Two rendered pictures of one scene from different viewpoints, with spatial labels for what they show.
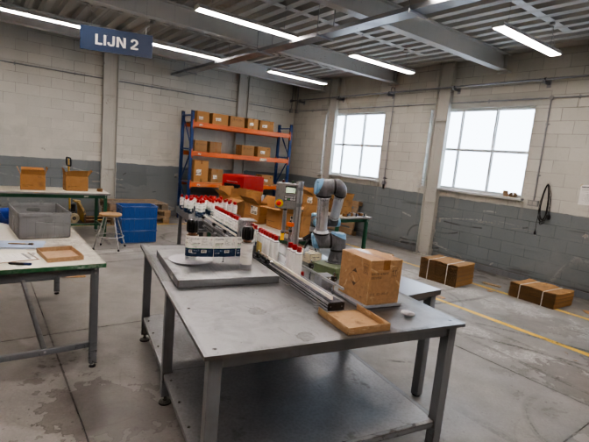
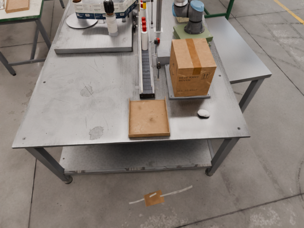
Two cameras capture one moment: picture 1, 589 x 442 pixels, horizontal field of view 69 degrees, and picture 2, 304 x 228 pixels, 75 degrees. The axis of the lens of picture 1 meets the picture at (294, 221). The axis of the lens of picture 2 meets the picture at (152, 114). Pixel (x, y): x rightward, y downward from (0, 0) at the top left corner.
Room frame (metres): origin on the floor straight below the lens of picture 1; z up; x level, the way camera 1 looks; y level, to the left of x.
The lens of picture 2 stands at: (1.49, -0.70, 1.95)
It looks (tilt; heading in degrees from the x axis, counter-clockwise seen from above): 54 degrees down; 24
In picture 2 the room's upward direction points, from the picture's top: straight up
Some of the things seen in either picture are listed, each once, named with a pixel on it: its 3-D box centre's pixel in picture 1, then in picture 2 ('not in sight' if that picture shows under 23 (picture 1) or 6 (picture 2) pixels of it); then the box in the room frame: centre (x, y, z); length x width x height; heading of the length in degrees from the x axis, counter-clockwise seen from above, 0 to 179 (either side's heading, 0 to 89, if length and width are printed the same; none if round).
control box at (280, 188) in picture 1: (287, 196); not in sight; (3.21, 0.07, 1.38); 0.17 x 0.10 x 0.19; 82
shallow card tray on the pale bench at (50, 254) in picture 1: (60, 253); (17, 3); (3.05, 1.69, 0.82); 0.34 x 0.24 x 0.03; 43
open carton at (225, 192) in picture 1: (230, 199); not in sight; (6.38, 0.98, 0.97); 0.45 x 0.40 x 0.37; 129
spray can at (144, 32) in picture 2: (298, 261); (144, 38); (2.80, -0.05, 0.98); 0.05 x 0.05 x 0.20
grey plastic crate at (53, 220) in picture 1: (39, 219); not in sight; (3.76, 2.27, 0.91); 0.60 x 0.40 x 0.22; 40
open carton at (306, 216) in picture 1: (301, 218); not in sight; (5.00, -0.07, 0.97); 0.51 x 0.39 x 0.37; 132
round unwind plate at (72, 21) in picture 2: (190, 260); (82, 19); (2.96, 0.71, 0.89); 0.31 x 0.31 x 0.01
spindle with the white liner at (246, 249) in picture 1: (246, 247); (111, 18); (2.88, 0.31, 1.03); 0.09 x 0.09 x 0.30
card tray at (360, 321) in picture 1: (352, 317); (148, 115); (2.19, -0.36, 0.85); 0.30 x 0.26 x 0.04; 27
